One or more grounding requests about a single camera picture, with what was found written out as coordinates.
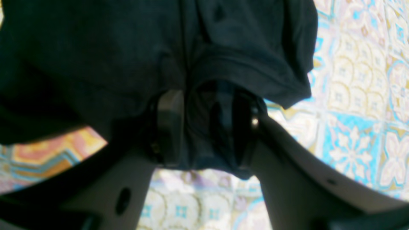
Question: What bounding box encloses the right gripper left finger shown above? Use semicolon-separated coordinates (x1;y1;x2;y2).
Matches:
1;90;184;230

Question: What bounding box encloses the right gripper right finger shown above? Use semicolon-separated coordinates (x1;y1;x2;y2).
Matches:
235;93;408;230

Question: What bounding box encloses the black t-shirt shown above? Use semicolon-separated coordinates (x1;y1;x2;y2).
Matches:
1;0;318;180

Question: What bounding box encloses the patterned tablecloth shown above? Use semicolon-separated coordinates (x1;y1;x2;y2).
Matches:
1;0;408;230

